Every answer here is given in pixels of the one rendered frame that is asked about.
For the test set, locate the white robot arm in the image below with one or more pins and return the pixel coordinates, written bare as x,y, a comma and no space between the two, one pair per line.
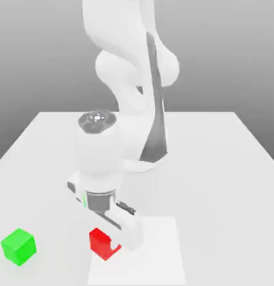
127,67

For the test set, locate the small red cube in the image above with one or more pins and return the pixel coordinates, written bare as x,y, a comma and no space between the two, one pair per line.
98,242

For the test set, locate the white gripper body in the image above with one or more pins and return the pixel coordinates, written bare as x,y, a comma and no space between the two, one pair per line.
127,230

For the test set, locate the small green cube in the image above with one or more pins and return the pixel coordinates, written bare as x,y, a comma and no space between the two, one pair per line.
18,247

